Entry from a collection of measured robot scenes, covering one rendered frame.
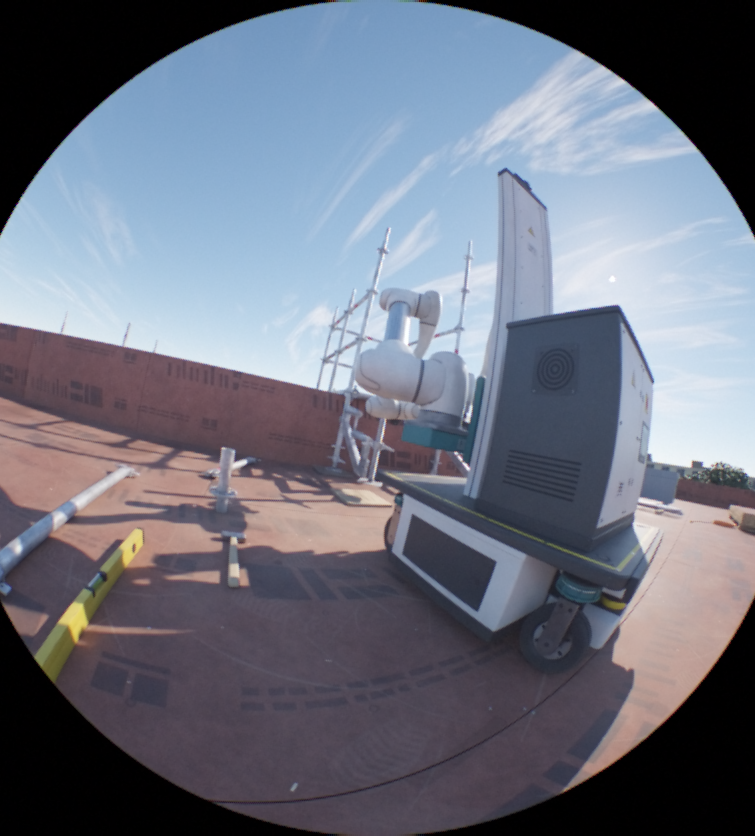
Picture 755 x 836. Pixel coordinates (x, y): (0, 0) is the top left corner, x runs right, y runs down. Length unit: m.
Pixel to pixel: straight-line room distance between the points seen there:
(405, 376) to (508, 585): 0.66
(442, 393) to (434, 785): 0.97
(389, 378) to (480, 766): 0.98
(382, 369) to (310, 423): 1.76
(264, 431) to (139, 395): 1.21
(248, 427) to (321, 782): 2.43
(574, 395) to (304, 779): 0.83
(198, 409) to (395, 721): 2.46
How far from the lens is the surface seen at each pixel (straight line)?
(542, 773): 0.62
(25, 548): 0.90
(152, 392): 2.73
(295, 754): 0.53
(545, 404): 0.70
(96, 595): 0.73
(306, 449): 2.62
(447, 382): 0.94
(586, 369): 0.68
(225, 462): 1.20
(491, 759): 0.60
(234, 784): 0.51
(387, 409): 1.44
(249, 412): 2.55
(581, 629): 0.71
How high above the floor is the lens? 0.49
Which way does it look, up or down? 2 degrees up
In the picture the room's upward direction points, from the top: 12 degrees clockwise
